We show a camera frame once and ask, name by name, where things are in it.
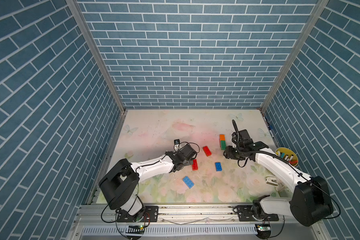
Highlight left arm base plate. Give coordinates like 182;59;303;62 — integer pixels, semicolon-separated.
117;206;159;223

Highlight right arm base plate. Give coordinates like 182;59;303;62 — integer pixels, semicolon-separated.
233;204;279;222

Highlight long green lego brick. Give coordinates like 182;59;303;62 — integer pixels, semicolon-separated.
220;141;227;151

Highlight red lego brick vertical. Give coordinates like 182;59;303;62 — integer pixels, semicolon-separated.
192;159;198;171

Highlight yellow cup with markers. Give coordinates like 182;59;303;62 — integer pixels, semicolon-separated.
276;147;299;167

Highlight small blue lego brick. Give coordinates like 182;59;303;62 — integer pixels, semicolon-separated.
215;162;222;172

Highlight red lego brick horizontal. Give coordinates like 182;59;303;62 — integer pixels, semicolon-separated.
202;146;212;157

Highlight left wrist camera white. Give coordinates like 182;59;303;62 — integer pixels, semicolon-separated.
174;139;181;152

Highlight white clip on table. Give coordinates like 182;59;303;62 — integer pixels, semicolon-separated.
265;177;279;187

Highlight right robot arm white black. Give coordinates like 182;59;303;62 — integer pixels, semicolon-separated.
223;121;337;227

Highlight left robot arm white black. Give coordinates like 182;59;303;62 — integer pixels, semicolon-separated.
99;140;200;222

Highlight aluminium front rail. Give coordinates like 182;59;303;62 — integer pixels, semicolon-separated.
70;203;318;232

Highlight long blue lego brick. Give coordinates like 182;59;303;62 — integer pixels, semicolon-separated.
183;176;195;189

